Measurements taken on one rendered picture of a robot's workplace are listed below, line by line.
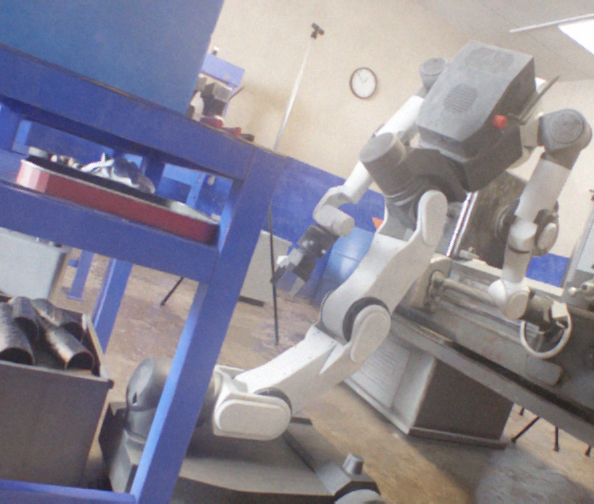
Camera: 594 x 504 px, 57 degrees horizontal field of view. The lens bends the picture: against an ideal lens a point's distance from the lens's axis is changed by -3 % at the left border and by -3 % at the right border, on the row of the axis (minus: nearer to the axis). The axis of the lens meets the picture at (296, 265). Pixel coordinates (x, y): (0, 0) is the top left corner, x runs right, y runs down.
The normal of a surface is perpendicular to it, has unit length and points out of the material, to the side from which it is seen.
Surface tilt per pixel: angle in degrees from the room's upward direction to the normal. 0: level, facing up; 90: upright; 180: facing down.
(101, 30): 90
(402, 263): 113
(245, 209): 90
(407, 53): 90
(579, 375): 90
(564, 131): 100
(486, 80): 80
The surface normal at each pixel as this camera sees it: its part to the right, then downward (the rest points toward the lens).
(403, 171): 0.15, 0.49
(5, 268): 0.20, 0.15
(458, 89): -0.54, -0.32
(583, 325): -0.86, -0.26
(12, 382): 0.43, 0.22
